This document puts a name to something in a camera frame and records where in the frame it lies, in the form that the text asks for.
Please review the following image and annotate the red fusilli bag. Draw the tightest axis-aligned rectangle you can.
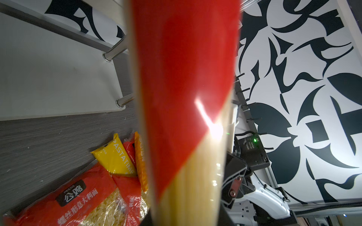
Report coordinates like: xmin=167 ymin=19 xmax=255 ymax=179
xmin=3 ymin=164 xmax=126 ymax=226
xmin=112 ymin=142 xmax=149 ymax=226

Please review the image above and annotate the orange blue pasta bag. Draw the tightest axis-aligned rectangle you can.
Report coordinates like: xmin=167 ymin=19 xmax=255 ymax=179
xmin=134 ymin=131 xmax=149 ymax=192

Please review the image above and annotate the wall hook rail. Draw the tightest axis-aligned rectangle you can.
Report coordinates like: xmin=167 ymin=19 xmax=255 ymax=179
xmin=234 ymin=73 xmax=267 ymax=135

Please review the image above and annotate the small yellow pasta package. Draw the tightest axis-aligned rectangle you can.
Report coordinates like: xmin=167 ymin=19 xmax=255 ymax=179
xmin=91 ymin=133 xmax=137 ymax=177

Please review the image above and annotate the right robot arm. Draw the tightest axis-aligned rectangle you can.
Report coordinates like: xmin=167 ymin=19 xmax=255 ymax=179
xmin=221 ymin=131 xmax=298 ymax=226

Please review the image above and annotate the red spaghetti package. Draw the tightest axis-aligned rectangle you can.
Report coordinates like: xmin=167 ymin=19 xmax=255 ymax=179
xmin=124 ymin=1 xmax=240 ymax=226

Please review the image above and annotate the white two-tier shelf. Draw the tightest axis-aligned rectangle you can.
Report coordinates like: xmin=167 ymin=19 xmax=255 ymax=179
xmin=1 ymin=1 xmax=133 ymax=121

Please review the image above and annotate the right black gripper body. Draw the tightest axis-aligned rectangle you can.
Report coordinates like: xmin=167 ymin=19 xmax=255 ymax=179
xmin=222 ymin=152 xmax=248 ymax=209

